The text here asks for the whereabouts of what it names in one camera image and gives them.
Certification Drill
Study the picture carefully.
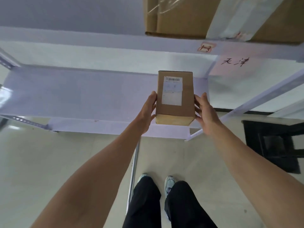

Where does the white handwritten paper sheet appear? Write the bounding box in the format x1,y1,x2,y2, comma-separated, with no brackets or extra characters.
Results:
209,54,298,78

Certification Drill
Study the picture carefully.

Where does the person's left leg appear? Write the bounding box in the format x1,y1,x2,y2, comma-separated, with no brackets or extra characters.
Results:
122,176,162,228

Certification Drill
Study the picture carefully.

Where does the large brown cardboard box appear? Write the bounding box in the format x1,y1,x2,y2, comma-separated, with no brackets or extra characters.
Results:
142,0,304,44

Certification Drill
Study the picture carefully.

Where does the person's left forearm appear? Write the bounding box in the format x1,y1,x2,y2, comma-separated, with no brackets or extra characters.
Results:
30,124,148,228

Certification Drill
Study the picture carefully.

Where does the black stool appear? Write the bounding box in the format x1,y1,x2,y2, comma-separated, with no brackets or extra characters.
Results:
241,120,304,174

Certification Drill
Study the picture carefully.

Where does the pink handwritten label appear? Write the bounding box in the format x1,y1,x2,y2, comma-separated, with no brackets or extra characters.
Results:
197,42,217,54

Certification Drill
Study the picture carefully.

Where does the person's right hand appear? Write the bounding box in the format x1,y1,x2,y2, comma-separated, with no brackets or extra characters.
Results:
193,92,225,137

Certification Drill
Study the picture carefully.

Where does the person's right light sneaker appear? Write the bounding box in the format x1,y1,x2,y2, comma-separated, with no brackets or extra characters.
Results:
164,176,177,200

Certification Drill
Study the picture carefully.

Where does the person's leg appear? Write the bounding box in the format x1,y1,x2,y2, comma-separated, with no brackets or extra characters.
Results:
164,180,218,228
122,176,162,228

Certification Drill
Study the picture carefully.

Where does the person's light sneaker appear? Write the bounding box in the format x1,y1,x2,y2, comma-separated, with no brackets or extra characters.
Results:
164,176,177,200
137,173,153,188

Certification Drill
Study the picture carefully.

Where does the person's right leg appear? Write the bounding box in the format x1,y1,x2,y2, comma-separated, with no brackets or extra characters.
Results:
164,180,218,228

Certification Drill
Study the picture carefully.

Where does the white shipping label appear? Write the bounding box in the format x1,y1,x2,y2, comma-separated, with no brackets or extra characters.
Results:
162,76,183,106

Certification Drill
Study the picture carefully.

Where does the white metal shelf rack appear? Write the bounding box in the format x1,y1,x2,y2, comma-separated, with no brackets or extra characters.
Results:
0,26,304,214

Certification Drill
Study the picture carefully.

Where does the small brown cardboard box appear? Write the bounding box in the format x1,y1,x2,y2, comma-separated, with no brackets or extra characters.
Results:
155,71,196,126

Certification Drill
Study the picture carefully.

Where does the person's right forearm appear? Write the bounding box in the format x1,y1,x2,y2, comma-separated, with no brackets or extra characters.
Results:
209,127,304,228

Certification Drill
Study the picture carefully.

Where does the person's left hand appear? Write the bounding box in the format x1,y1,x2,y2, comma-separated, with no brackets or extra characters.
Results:
135,91,158,135

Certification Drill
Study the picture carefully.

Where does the wide white tape strip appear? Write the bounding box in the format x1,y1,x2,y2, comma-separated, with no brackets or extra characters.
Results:
205,0,286,42

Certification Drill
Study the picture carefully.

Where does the person's left light sneaker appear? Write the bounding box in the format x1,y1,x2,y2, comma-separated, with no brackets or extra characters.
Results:
137,173,153,188

